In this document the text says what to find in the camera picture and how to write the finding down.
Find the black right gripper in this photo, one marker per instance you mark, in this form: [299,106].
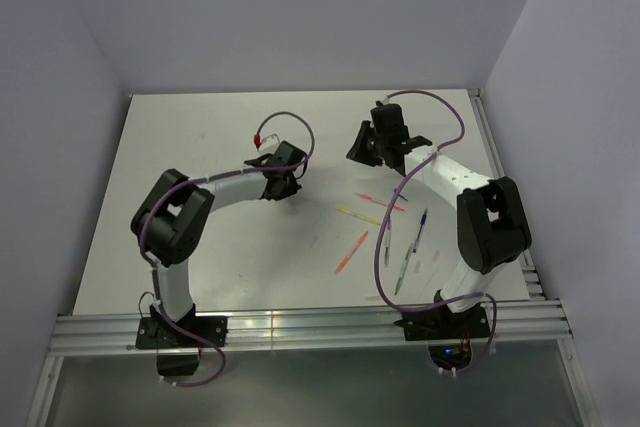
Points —
[358,151]

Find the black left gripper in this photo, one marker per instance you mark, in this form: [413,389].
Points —
[293,188]

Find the orange highlighter pen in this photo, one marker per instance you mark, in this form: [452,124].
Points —
[342,264]

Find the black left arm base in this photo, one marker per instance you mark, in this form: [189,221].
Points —
[185,360]

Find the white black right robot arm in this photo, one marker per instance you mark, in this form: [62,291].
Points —
[491,225]

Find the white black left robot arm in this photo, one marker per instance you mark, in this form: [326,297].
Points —
[170,221]

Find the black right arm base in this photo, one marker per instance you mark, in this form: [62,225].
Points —
[443,325]

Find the blue pen cap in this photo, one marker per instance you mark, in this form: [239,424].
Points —
[401,196]

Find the pink highlighter pen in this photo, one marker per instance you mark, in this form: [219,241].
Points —
[378,201]

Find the yellow highlighter pen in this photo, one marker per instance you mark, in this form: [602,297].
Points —
[357,215]

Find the blue ballpoint pen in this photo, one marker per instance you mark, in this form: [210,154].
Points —
[420,230]

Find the purple highlighter pen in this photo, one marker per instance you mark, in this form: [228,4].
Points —
[387,242]

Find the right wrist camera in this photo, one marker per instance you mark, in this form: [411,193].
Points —
[384,101]

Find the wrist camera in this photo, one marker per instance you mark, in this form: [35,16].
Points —
[384,101]
[266,144]

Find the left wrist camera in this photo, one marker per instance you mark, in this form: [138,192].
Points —
[266,144]

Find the aluminium front rail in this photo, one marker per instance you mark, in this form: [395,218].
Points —
[298,329]

